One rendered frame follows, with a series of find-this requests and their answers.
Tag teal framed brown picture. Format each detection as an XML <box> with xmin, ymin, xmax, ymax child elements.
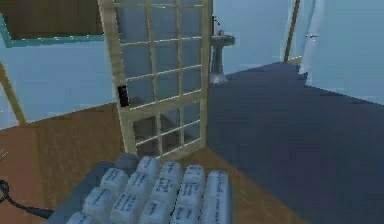
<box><xmin>0</xmin><ymin>0</ymin><xmax>105</xmax><ymax>49</ymax></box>

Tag white room door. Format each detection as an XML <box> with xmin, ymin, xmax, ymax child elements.
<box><xmin>298</xmin><ymin>0</ymin><xmax>327</xmax><ymax>76</ymax></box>

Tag black door handle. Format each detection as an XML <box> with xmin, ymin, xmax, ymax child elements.
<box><xmin>117</xmin><ymin>84</ymin><xmax>130</xmax><ymax>108</ymax></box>

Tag white and grey keyboard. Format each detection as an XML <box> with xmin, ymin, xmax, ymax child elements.
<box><xmin>44</xmin><ymin>152</ymin><xmax>234</xmax><ymax>224</ymax></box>

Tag beige glass-paned room door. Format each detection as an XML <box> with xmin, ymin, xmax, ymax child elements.
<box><xmin>97</xmin><ymin>0</ymin><xmax>215</xmax><ymax>165</ymax></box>

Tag grey pedestal sink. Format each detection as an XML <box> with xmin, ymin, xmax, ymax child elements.
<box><xmin>209</xmin><ymin>33</ymin><xmax>236</xmax><ymax>85</ymax></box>

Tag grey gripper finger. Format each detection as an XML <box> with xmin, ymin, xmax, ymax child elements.
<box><xmin>0</xmin><ymin>179</ymin><xmax>55</xmax><ymax>220</ymax></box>

